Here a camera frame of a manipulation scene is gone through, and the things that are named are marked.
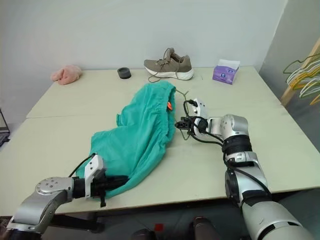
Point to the small red object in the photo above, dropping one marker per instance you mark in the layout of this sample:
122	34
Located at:
159	227

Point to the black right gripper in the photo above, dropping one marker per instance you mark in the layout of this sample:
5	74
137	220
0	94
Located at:
191	123

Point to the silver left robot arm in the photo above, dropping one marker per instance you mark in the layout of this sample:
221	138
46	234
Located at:
45	195

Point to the purple tissue pack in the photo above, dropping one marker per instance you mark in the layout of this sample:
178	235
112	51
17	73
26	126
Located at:
226	72

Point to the pink towel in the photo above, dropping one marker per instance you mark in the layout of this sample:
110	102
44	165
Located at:
66	73

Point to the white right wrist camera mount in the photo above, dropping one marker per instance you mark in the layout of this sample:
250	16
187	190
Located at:
201	106

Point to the brown sneaker with white sole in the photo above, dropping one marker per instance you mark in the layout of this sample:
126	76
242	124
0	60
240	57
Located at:
172	66

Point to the small black round container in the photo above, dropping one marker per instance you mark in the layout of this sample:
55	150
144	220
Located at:
124	72

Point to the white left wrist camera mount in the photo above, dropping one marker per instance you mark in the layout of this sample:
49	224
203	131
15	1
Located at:
93	167

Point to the black metal stand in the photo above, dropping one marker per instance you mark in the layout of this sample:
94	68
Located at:
3	135

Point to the dark rounded shape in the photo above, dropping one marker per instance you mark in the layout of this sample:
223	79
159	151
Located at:
205	228
143	235

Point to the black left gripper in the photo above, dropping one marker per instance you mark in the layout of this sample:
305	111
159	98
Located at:
98	186

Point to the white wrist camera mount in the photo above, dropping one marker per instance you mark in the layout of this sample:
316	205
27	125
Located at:
93	167
201	106

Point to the clothes hangers on rack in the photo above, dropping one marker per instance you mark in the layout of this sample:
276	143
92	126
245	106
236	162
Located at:
290	90

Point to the teal green shorts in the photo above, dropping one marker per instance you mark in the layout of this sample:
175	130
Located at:
147	130

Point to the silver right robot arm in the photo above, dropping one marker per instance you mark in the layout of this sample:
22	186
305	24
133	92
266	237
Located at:
250	180

